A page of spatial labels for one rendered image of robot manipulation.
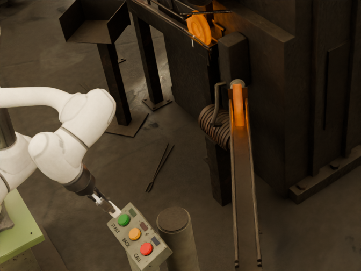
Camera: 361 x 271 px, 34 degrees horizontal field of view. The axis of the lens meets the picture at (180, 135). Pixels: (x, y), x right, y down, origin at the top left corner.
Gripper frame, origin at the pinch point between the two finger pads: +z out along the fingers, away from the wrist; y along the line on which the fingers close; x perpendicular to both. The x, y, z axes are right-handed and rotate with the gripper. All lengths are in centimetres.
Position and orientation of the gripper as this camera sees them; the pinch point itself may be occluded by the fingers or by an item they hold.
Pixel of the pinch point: (112, 209)
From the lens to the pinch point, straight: 192.9
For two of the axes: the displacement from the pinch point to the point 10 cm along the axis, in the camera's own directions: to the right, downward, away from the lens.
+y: -5.4, -5.1, 6.7
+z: 4.1, 5.3, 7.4
